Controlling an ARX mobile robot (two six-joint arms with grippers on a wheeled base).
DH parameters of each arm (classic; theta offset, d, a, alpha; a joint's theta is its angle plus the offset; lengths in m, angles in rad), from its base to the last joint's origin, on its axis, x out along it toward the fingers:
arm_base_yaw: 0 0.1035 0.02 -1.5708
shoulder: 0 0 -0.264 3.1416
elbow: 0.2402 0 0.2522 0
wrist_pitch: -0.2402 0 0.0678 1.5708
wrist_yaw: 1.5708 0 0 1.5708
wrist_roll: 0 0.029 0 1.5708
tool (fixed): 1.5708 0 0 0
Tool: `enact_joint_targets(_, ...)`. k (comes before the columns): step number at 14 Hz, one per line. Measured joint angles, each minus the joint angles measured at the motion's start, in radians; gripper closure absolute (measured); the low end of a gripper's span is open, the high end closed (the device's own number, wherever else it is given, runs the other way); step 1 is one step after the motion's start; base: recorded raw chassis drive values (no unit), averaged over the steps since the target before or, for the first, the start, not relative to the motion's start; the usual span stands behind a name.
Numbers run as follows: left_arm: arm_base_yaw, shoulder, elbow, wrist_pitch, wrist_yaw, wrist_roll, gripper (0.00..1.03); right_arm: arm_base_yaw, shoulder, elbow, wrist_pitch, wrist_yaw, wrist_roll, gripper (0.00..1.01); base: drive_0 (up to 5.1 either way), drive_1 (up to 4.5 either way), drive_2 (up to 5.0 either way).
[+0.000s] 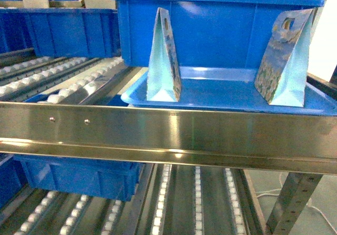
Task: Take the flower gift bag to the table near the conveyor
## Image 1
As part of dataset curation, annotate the grey office chair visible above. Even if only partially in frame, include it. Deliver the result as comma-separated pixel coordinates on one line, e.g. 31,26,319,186
23,0,50,8

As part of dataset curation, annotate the flower gift bag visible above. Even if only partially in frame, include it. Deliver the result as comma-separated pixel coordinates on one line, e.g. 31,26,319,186
146,7,182,102
254,8,314,107

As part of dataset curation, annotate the blue crate on left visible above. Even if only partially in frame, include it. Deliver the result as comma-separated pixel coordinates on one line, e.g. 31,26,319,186
1,8,121,58

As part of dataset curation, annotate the light blue plastic tray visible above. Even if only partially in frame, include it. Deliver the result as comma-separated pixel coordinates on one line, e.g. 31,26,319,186
121,67,336,116

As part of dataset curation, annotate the steel rack front rail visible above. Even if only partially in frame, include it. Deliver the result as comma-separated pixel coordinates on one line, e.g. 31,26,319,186
1,102,336,174

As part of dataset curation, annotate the large blue plastic crate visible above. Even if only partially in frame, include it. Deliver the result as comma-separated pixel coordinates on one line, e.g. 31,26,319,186
115,0,324,68

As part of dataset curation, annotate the blue crate lower shelf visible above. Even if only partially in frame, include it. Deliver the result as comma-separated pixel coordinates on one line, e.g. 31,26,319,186
14,154,144,201

